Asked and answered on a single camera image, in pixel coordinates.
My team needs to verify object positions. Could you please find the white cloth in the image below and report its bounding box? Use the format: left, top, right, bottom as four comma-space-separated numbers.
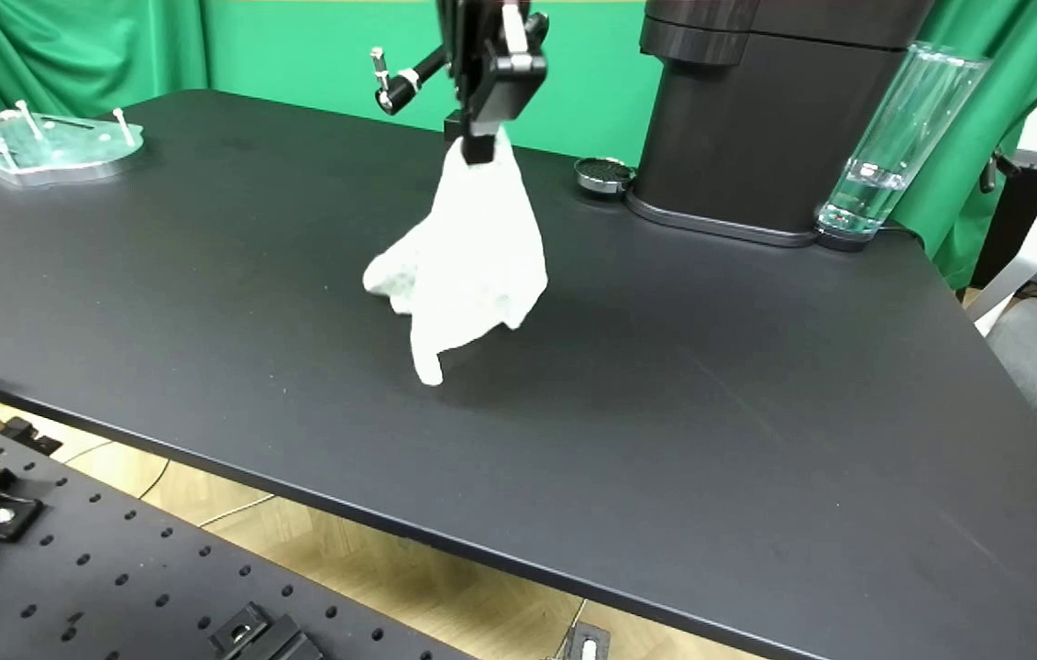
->
362, 126, 549, 387

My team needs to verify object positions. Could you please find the round metal strainer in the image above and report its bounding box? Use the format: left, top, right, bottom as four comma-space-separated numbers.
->
573, 156, 637, 196

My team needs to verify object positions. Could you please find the black coffee machine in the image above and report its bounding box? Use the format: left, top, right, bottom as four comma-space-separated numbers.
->
624, 0, 937, 248

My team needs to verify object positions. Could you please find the green curtain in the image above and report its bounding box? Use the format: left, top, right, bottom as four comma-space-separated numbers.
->
0, 0, 209, 121
885, 0, 1037, 291

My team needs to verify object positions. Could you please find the clear water tank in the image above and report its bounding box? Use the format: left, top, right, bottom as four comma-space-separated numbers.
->
813, 41, 992, 253

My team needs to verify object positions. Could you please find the clear acrylic plate with pegs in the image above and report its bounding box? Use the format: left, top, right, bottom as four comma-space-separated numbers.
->
0, 99, 146, 188

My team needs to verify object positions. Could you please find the white cable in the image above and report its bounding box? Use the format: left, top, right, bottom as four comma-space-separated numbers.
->
138, 456, 277, 529

